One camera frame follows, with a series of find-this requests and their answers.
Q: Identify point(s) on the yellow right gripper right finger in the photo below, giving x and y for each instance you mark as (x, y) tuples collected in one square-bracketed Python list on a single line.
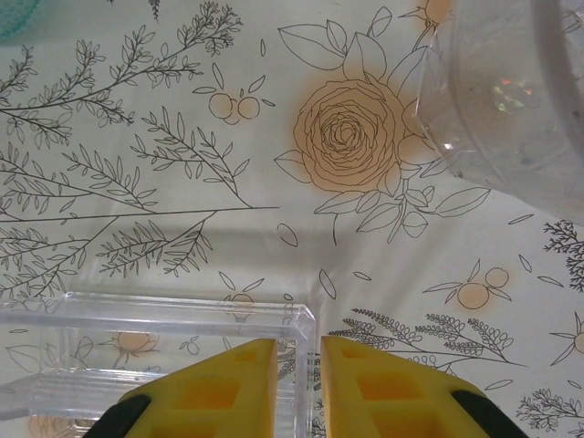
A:
[(378, 401)]

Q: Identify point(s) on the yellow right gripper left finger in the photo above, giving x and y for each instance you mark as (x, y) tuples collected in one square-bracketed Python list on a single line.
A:
[(219, 401)]

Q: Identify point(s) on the floral tablecloth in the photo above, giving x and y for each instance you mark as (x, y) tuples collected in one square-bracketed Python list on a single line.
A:
[(182, 228)]

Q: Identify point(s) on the clear plastic cup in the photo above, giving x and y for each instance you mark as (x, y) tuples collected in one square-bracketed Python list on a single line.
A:
[(511, 114)]

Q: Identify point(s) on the frosted teal cup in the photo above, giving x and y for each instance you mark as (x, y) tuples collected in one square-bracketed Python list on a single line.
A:
[(13, 18)]

